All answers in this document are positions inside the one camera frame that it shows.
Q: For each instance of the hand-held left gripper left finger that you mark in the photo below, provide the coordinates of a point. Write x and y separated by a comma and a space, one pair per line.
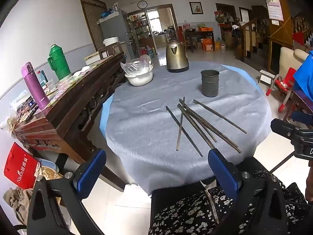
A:
91, 169

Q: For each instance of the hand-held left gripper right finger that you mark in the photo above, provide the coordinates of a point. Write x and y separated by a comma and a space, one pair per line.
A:
221, 170

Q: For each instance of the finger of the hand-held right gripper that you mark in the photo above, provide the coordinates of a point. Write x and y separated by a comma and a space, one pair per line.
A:
303, 117
285, 126

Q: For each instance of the grey metal chopstick holder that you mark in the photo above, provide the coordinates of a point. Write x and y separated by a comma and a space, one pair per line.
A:
209, 83

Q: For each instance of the person's right hand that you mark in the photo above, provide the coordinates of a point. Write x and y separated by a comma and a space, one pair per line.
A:
310, 183

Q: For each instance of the blue cloth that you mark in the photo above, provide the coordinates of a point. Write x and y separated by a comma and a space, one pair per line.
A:
305, 78

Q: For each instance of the red child chair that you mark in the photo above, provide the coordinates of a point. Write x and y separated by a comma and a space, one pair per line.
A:
283, 83

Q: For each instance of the white step stool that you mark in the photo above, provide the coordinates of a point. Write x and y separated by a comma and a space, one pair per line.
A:
266, 76

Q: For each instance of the blue table cover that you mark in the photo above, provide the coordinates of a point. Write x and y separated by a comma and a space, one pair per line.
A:
105, 115

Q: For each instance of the cream armchair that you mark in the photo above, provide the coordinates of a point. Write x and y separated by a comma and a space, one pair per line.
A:
291, 57

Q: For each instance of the dark carved wooden sideboard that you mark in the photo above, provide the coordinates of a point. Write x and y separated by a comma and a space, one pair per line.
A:
73, 107

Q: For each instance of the red paper bag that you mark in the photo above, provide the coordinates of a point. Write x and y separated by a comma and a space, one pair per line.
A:
19, 167

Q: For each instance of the grey fleece tablecloth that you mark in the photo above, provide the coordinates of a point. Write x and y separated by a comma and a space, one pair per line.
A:
151, 117

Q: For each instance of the beige crumpled cloth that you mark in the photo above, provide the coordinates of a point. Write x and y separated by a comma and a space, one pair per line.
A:
18, 202

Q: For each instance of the clear plastic container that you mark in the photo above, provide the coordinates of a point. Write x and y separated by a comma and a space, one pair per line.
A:
50, 84

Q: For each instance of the wooden stair railing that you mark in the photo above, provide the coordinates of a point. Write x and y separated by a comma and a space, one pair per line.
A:
249, 38

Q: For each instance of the purple thermos bottle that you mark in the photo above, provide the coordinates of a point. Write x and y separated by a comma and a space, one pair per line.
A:
34, 85

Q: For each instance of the clear plastic water bottle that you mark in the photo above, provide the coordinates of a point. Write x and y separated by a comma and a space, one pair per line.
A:
42, 78

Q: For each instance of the green thermos jug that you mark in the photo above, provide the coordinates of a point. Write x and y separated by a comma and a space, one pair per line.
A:
58, 62

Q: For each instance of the clear plastic bag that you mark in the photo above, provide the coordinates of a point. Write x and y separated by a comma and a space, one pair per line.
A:
137, 64

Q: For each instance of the bronze electric kettle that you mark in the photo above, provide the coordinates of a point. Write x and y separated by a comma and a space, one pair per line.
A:
176, 57

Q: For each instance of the wooden side table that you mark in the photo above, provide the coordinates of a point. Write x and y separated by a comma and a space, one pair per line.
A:
199, 35

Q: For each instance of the grey refrigerator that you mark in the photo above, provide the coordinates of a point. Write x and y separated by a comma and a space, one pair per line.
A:
116, 28

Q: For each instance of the brown curtained door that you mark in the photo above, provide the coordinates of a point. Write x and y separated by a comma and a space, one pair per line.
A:
93, 22

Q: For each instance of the wall calendar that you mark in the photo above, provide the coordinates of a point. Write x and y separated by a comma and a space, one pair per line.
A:
275, 3

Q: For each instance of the framed wall picture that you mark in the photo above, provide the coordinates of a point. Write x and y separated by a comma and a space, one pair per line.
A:
196, 8

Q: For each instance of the round wall clock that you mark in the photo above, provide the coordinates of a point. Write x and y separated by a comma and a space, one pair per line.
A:
142, 4

